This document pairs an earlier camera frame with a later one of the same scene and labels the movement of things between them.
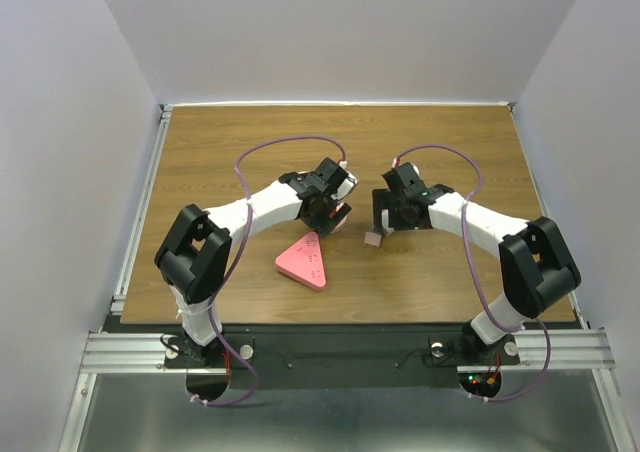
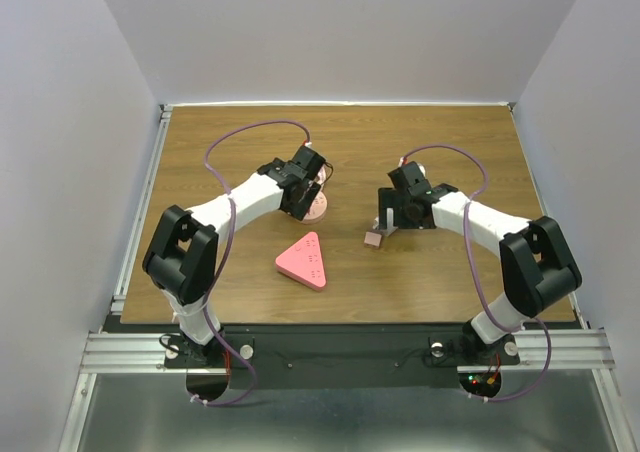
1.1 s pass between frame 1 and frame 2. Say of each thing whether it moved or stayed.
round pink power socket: moved
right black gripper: stayed
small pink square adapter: stayed
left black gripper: moved
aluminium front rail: stayed
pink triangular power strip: stayed
